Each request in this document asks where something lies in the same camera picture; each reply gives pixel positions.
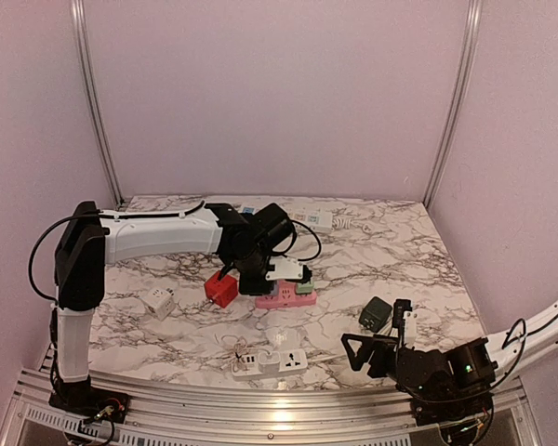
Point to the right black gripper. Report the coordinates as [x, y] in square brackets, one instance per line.
[384, 345]

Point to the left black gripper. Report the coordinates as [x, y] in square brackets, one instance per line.
[246, 287]

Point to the light blue charger plug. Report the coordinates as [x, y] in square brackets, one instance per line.
[275, 289]

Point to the red cube socket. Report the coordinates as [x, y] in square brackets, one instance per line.
[221, 290]

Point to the pink triangular power socket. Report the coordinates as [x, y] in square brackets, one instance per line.
[286, 298]

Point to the dark green charger plug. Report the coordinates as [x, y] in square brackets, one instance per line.
[375, 314]

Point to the green plug adapter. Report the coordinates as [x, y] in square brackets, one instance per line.
[304, 288]

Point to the long white colourful power strip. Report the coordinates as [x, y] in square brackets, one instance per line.
[316, 218]

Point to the white charger plug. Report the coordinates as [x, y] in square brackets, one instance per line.
[269, 358]

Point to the white power strip with USB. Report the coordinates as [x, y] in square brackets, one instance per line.
[248, 366]

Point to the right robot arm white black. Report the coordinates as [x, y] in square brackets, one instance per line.
[462, 374]

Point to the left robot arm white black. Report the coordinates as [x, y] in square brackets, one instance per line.
[93, 239]

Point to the white cube socket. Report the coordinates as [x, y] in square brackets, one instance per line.
[159, 302]

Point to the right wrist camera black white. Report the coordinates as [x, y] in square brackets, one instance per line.
[404, 321]

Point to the aluminium front rail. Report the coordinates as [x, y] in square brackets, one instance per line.
[168, 414]

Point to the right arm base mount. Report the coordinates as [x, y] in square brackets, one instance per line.
[459, 423]

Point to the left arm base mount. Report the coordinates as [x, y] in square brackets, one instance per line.
[96, 406]

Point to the right aluminium frame post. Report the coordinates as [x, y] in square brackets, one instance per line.
[460, 90]

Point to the aluminium frame post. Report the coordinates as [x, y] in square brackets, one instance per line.
[86, 68]
[460, 90]

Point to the left aluminium frame post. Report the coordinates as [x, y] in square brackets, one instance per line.
[86, 68]

